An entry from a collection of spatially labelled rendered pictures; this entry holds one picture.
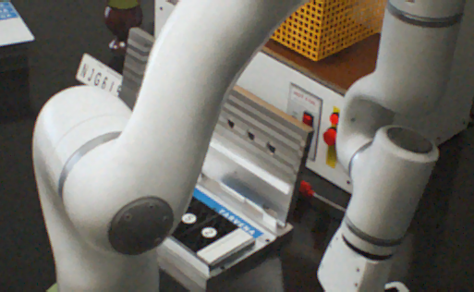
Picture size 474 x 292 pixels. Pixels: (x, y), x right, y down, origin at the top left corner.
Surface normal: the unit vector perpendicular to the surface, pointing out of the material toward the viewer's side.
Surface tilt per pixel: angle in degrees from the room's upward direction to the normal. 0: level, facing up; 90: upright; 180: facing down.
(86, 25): 0
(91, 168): 43
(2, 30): 0
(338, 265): 78
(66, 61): 0
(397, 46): 90
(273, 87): 90
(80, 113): 15
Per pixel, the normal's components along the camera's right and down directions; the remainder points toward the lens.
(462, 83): 0.70, 0.44
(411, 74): -0.26, 0.54
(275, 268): 0.06, -0.82
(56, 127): -0.62, -0.41
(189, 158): 0.78, 0.18
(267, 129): -0.68, 0.19
